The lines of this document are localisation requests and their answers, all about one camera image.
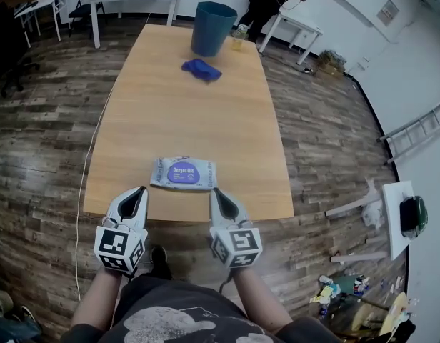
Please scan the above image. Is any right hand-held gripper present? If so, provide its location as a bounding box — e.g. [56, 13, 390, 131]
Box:
[208, 187, 263, 269]

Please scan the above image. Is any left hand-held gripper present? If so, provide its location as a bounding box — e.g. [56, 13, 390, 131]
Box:
[94, 186, 150, 275]

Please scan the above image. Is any grey purple wet wipe pack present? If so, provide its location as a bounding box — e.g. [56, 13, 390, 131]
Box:
[149, 156, 218, 192]

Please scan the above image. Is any person's right forearm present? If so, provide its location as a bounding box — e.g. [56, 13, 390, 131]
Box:
[231, 262, 294, 335]

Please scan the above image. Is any person's left forearm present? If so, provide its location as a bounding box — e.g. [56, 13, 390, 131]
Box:
[71, 265, 124, 335]

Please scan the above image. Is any person's black shoe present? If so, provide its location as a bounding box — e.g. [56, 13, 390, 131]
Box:
[149, 245, 173, 281]

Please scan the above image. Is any black printed t-shirt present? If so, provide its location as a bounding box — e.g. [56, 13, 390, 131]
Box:
[61, 275, 344, 343]

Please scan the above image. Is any white wooden plank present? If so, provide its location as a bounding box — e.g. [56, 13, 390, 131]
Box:
[329, 251, 389, 264]
[324, 197, 382, 219]

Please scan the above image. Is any pile of rubbish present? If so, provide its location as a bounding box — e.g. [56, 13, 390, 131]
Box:
[308, 272, 371, 319]

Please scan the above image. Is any blue cloth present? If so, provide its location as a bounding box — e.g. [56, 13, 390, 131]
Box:
[180, 58, 224, 84]

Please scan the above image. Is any white plastic bag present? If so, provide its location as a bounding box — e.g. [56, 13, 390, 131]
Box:
[360, 177, 386, 228]

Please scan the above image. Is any glass jar with yellow liquid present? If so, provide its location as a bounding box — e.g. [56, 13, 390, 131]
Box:
[231, 23, 249, 51]

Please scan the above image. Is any cardboard box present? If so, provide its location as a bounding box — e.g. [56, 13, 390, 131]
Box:
[317, 49, 346, 77]

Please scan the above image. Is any dark blue waste bin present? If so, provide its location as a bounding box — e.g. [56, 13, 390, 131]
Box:
[189, 1, 239, 58]

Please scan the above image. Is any round wooden stool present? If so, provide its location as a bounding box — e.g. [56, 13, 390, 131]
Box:
[351, 299, 394, 339]

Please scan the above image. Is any black and green bag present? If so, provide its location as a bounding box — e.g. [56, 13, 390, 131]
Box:
[399, 194, 429, 242]

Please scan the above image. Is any white side table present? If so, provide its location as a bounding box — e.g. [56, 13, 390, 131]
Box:
[258, 9, 324, 66]

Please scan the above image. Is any black office chair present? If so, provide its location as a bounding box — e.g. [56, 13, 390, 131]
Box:
[0, 2, 41, 99]

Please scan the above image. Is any grey metal ladder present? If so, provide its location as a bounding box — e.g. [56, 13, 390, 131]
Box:
[376, 96, 440, 166]

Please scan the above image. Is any black folding chair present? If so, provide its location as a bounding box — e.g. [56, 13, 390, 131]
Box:
[67, 0, 108, 37]

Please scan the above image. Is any small white desk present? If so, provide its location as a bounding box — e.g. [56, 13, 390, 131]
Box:
[14, 0, 73, 49]

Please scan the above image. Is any white cable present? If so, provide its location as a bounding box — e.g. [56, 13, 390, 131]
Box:
[74, 12, 154, 300]

